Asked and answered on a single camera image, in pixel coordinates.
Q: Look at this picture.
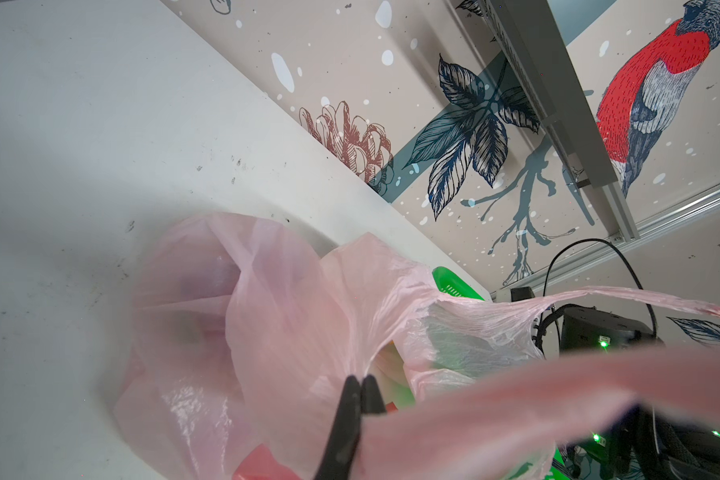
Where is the pink plastic fruit bag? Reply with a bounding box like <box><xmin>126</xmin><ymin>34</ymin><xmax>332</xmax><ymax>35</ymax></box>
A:
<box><xmin>114</xmin><ymin>213</ymin><xmax>720</xmax><ymax>479</ymax></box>

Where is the green plastic basket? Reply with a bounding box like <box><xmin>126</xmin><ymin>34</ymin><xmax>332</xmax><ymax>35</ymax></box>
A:
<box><xmin>432</xmin><ymin>266</ymin><xmax>483</xmax><ymax>300</ymax></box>

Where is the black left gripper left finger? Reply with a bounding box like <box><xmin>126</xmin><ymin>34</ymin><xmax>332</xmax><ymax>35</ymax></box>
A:
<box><xmin>314</xmin><ymin>376</ymin><xmax>362</xmax><ymax>480</ymax></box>

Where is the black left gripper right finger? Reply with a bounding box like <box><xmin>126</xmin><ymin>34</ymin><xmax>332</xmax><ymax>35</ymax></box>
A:
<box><xmin>361</xmin><ymin>375</ymin><xmax>387</xmax><ymax>415</ymax></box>

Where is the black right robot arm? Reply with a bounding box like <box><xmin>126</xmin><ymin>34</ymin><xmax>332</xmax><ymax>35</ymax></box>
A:
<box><xmin>560</xmin><ymin>304</ymin><xmax>720</xmax><ymax>479</ymax></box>

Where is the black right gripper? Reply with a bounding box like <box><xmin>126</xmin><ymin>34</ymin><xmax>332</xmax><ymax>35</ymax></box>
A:
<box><xmin>560</xmin><ymin>305</ymin><xmax>663</xmax><ymax>354</ymax></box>

